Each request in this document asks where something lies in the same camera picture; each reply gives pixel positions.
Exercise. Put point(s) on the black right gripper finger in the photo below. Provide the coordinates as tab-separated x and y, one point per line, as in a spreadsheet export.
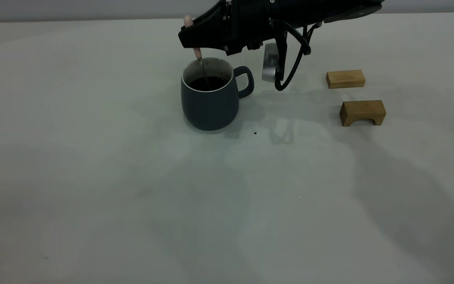
207	33

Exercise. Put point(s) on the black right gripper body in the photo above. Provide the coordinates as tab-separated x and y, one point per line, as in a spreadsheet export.
250	23

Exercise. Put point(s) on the dark grey ceramic mug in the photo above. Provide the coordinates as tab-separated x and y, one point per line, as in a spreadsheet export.
210	106

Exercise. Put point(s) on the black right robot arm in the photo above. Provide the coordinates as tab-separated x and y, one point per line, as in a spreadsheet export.
329	8

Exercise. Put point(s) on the flat rectangular wooden block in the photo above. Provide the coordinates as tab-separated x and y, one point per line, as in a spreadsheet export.
345	79

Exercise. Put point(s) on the arched wooden block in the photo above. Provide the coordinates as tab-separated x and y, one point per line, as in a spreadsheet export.
363	110

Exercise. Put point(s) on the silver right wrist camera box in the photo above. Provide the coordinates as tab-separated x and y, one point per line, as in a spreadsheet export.
270	63

